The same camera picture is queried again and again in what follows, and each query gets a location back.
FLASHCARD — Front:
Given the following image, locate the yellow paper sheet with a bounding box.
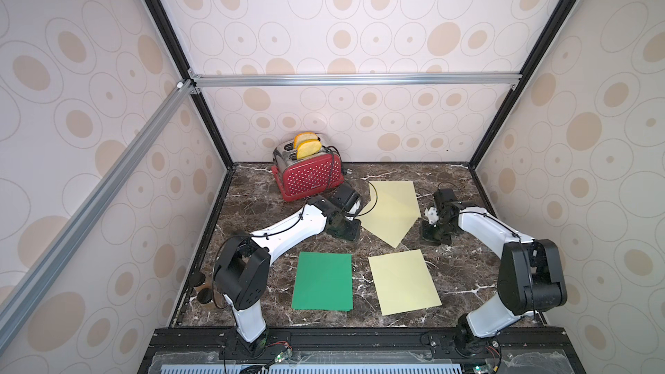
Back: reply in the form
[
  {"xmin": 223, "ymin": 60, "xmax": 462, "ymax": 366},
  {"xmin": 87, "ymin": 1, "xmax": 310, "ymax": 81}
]
[
  {"xmin": 361, "ymin": 210, "xmax": 417, "ymax": 249},
  {"xmin": 369, "ymin": 181, "xmax": 420, "ymax": 218},
  {"xmin": 369, "ymin": 250, "xmax": 442, "ymax": 316}
]

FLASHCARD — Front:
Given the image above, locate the yellow paper sheet front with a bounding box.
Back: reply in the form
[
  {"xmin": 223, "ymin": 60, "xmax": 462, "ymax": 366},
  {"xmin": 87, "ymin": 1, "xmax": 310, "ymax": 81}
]
[{"xmin": 369, "ymin": 250, "xmax": 442, "ymax": 316}]

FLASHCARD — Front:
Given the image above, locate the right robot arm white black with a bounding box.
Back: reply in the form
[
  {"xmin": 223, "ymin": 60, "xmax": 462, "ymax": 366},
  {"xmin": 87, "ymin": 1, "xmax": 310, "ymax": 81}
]
[{"xmin": 421, "ymin": 188, "xmax": 567, "ymax": 357}]

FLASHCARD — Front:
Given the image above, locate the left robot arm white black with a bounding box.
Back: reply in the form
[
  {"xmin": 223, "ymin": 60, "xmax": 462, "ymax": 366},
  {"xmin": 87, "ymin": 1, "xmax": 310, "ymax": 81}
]
[{"xmin": 211, "ymin": 183, "xmax": 362, "ymax": 347}]

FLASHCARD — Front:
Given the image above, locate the red polka dot toaster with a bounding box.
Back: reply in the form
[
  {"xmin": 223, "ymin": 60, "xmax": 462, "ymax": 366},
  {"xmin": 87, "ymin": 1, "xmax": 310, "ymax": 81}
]
[{"xmin": 271, "ymin": 134, "xmax": 345, "ymax": 202}]

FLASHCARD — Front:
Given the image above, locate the yellow toast slice front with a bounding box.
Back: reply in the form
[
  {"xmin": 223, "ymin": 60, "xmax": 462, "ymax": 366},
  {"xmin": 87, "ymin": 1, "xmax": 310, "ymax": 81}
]
[{"xmin": 296, "ymin": 140, "xmax": 322, "ymax": 160}]

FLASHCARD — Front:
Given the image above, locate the yellow toast slice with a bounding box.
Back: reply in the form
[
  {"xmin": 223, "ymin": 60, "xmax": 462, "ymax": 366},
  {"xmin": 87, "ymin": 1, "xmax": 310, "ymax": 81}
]
[
  {"xmin": 294, "ymin": 132, "xmax": 320, "ymax": 149},
  {"xmin": 296, "ymin": 140, "xmax": 322, "ymax": 160}
]

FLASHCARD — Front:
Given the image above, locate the yellow toast slice rear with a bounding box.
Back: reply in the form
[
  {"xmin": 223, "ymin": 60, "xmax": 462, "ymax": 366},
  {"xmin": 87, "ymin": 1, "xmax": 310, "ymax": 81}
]
[{"xmin": 294, "ymin": 132, "xmax": 320, "ymax": 149}]

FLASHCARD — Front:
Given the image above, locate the brown spice jar rear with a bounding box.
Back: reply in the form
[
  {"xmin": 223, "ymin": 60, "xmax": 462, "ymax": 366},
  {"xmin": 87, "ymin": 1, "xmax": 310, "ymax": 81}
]
[{"xmin": 187, "ymin": 271, "xmax": 206, "ymax": 290}]

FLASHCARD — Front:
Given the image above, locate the brown spice jar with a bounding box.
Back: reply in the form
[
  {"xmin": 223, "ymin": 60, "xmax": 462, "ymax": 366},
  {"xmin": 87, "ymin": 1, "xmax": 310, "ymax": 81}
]
[
  {"xmin": 187, "ymin": 271, "xmax": 206, "ymax": 290},
  {"xmin": 197, "ymin": 287, "xmax": 215, "ymax": 308}
]

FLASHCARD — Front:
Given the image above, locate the brown spice jar front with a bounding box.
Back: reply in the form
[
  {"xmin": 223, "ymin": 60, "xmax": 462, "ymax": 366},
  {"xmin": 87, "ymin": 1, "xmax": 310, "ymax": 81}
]
[{"xmin": 197, "ymin": 287, "xmax": 215, "ymax": 308}]

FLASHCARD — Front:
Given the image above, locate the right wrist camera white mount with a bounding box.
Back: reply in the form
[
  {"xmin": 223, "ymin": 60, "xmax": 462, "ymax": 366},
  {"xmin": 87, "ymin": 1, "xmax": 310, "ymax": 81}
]
[{"xmin": 424, "ymin": 207, "xmax": 440, "ymax": 226}]

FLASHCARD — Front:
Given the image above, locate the black toaster power cord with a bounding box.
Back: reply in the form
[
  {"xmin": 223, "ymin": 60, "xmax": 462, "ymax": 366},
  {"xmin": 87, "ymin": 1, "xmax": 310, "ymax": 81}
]
[{"xmin": 321, "ymin": 146, "xmax": 346, "ymax": 188}]

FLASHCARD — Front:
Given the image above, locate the horizontal aluminium frame bar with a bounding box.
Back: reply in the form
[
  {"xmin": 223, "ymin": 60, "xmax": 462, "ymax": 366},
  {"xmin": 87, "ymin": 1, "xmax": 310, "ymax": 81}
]
[{"xmin": 193, "ymin": 72, "xmax": 522, "ymax": 88}]

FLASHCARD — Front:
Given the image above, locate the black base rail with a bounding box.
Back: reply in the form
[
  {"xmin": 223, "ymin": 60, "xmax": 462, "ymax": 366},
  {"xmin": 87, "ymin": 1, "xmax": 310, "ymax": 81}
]
[{"xmin": 139, "ymin": 327, "xmax": 584, "ymax": 373}]

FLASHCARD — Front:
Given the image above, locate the left diagonal aluminium frame bar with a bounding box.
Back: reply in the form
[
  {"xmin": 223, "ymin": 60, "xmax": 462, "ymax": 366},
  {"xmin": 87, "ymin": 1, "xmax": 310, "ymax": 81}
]
[{"xmin": 1, "ymin": 80, "xmax": 194, "ymax": 351}]

